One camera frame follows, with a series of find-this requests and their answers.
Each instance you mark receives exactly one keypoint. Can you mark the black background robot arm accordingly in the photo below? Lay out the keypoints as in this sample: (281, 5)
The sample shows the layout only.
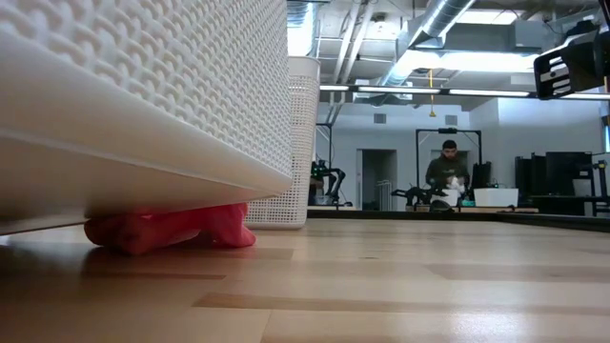
(331, 183)
(419, 194)

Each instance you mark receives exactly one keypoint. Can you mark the grey ceiling unit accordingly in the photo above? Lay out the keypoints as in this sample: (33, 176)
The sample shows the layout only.
(529, 35)

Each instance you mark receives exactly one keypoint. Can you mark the black metal stand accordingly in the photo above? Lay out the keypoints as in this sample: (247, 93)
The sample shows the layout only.
(448, 130)

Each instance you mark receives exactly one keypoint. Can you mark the white background container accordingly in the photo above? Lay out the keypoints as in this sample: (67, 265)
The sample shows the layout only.
(452, 197)
(495, 196)

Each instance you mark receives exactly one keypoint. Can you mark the person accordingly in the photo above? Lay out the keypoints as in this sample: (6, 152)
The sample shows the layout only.
(445, 169)

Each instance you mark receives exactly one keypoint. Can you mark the white cloth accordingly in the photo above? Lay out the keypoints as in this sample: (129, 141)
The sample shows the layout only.
(456, 184)

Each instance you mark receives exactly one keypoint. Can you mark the wooden background table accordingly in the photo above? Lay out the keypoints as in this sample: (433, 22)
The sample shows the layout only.
(491, 209)

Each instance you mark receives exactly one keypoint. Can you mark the white perforated plastic bin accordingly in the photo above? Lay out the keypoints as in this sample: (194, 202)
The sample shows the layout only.
(143, 71)
(305, 119)

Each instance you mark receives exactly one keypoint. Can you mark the coral red garment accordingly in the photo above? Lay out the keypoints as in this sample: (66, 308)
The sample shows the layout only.
(167, 228)

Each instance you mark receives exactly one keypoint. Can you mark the black ceiling light rail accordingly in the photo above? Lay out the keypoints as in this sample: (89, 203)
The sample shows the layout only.
(486, 92)

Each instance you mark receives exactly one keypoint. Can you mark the grey wall vent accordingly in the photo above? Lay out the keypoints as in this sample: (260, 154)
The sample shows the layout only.
(380, 118)
(451, 119)

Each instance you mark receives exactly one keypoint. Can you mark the silver ventilation duct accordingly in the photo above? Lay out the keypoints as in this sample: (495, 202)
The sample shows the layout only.
(441, 19)

